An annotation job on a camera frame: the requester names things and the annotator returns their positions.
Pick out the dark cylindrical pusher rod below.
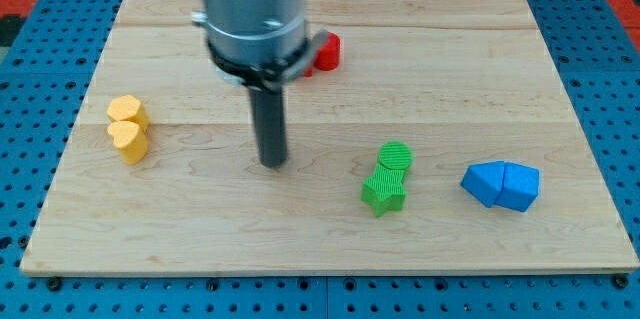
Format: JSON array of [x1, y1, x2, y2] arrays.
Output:
[[248, 89, 288, 168]]

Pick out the red circle block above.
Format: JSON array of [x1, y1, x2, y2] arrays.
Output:
[[313, 32, 341, 71]]

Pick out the yellow heart block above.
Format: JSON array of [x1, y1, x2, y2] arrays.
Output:
[[107, 121, 148, 165]]

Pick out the yellow hexagon block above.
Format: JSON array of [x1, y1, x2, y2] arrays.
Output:
[[106, 95, 150, 132]]

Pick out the blue left block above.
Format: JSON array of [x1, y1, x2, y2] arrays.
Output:
[[460, 161, 506, 208]]

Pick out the green circle block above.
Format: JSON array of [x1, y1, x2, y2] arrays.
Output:
[[377, 141, 413, 175]]

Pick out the red block behind arm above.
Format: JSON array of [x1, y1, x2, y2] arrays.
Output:
[[303, 64, 315, 77]]

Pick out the blue right block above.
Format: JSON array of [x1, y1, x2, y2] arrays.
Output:
[[494, 162, 540, 212]]

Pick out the green star block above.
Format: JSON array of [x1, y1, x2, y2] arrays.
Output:
[[361, 164, 407, 217]]

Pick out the wooden board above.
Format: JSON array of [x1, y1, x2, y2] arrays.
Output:
[[21, 0, 639, 278]]

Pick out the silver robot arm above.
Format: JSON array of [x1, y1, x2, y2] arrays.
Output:
[[192, 0, 328, 168]]

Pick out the blue block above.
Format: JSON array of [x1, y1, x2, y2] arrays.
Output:
[[494, 162, 540, 212], [460, 161, 506, 208]]

